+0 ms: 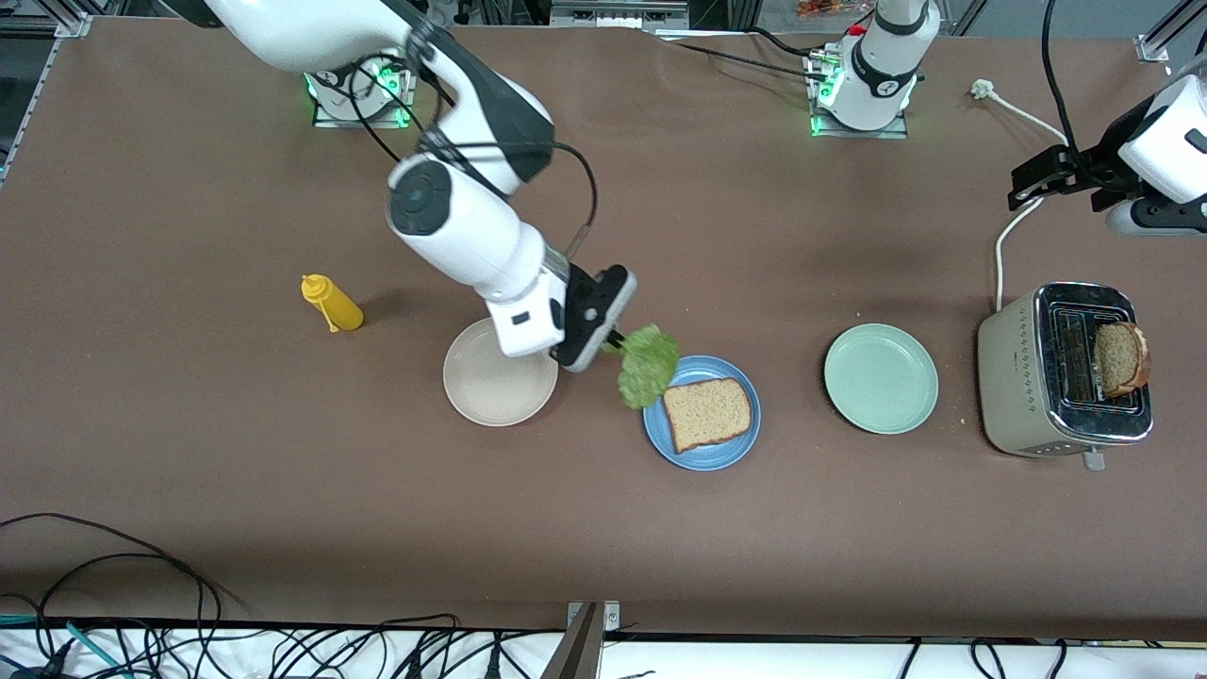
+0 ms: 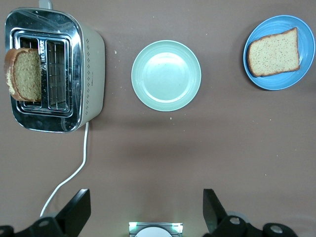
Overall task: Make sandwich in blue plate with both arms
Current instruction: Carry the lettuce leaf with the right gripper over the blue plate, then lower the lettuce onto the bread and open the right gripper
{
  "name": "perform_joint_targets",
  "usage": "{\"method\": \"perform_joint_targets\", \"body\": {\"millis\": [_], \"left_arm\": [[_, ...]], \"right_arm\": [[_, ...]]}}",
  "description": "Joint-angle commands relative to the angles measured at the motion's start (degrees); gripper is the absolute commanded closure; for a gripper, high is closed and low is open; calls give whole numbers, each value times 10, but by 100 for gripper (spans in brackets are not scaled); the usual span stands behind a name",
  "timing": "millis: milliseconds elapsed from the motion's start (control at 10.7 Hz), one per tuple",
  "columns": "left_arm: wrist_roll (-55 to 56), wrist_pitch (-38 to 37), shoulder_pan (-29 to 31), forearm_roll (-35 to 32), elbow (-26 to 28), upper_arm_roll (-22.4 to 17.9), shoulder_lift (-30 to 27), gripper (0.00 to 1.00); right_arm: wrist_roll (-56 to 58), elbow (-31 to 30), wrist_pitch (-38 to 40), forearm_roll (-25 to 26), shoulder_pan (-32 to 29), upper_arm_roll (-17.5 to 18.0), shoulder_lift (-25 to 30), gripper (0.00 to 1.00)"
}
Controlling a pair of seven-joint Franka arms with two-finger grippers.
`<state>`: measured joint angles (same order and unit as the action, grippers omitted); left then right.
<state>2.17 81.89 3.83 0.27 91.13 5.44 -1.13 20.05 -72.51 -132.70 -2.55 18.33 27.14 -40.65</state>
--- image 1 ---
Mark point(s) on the yellow mustard squeeze bottle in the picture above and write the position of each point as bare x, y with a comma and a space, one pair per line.
339, 309

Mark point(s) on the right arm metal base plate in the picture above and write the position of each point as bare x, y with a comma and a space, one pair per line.
330, 121

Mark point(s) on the light green round plate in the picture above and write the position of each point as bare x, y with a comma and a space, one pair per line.
881, 379

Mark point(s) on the beige chrome toaster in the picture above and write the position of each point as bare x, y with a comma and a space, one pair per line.
1018, 377

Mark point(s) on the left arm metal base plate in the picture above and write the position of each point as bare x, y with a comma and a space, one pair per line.
891, 132

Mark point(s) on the silver metal bracket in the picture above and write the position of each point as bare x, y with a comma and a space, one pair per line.
611, 618

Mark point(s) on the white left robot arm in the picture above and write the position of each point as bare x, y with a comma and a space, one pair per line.
868, 108

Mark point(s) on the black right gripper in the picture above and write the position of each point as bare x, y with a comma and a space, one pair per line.
618, 341

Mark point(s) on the green lettuce leaf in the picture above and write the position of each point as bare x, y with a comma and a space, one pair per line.
646, 372

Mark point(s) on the beige round plate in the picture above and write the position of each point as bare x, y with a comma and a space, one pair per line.
490, 391

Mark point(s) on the orange snack packet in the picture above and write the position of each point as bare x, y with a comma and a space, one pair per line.
820, 8

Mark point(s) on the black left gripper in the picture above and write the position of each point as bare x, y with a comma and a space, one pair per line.
1097, 170

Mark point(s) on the grey power strip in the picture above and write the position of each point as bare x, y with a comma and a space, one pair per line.
613, 13

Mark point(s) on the blue round plate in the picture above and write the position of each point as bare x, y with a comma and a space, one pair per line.
702, 460

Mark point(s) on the aluminium frame profile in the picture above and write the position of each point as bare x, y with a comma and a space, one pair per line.
1155, 44
71, 24

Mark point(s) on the brown bread slice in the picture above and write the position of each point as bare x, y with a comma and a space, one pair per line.
707, 415
1120, 358

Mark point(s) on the grey metal pole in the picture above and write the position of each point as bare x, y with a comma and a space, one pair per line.
575, 655

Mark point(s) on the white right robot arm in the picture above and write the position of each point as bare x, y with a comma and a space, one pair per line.
471, 245

